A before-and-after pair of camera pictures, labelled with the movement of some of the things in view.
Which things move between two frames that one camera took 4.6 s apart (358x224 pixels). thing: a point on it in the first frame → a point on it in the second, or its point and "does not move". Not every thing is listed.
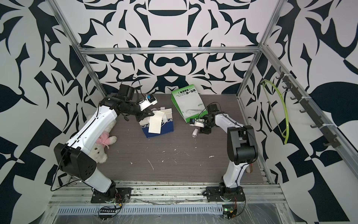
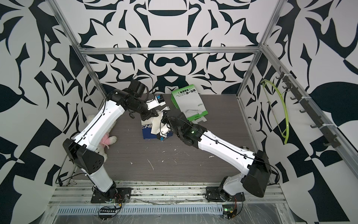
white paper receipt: (157, 120) does not move
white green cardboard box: (188, 103) does not move
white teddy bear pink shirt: (98, 152) does not move
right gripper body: (207, 128) → (166, 119)
